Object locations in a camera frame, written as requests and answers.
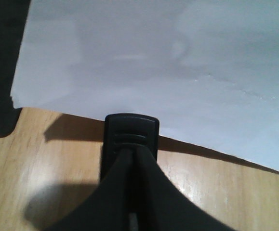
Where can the black stapler with orange button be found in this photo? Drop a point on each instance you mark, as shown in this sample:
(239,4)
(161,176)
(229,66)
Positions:
(134,193)

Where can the white paper sheets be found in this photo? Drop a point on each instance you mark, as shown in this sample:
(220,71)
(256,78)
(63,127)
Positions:
(207,69)

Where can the wooden desk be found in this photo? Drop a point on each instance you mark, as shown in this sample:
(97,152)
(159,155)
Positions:
(50,164)

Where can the black computer monitor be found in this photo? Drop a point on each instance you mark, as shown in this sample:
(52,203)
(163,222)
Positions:
(13,16)

